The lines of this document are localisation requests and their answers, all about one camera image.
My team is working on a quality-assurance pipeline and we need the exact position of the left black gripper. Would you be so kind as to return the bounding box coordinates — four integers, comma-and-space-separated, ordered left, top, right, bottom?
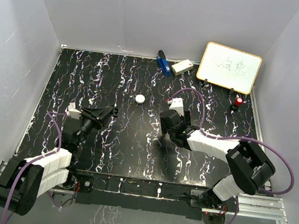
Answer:
75, 103, 114, 150

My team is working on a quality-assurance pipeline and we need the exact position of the white earbud charging case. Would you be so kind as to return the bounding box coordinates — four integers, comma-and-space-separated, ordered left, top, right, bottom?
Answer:
135, 94, 146, 104

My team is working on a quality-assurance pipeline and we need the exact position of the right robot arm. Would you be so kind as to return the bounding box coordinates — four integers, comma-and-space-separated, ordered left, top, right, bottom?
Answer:
159, 109, 276, 209

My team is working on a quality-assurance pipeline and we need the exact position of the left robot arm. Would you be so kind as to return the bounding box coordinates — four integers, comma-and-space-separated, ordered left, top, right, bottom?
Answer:
0, 102, 119, 216

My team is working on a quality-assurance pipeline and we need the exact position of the white staple box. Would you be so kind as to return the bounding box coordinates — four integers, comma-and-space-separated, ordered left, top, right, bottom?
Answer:
171, 59, 193, 76

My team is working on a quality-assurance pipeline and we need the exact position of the blue stapler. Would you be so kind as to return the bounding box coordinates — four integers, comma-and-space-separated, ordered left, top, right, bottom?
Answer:
157, 50, 171, 76

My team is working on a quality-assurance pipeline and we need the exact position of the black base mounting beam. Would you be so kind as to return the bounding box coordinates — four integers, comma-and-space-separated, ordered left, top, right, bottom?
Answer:
42, 164, 242, 224

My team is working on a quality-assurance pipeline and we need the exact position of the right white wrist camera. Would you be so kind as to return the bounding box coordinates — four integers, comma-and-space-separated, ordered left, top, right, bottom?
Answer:
167, 98, 184, 116

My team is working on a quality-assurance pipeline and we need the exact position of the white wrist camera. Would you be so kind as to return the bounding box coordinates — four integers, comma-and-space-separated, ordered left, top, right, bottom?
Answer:
167, 98, 184, 116
66, 102, 81, 120

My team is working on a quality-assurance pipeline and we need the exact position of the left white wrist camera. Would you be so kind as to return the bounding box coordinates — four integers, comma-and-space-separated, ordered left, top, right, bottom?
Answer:
66, 102, 81, 120

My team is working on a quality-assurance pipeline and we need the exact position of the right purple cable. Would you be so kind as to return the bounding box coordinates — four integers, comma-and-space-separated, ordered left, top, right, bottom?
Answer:
152, 86, 299, 224

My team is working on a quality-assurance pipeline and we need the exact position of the purple cable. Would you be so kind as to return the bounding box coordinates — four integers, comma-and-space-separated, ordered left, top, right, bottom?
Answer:
152, 86, 299, 224
0, 106, 68, 224

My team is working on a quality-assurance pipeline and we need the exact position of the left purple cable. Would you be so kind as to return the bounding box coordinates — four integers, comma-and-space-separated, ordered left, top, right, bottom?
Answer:
0, 106, 68, 224

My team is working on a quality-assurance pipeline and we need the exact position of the small whiteboard yellow frame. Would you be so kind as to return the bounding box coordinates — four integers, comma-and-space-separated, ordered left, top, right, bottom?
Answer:
196, 42, 263, 95

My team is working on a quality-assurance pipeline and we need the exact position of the aluminium rail frame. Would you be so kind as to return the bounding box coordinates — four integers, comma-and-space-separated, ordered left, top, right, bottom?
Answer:
9, 49, 287, 224

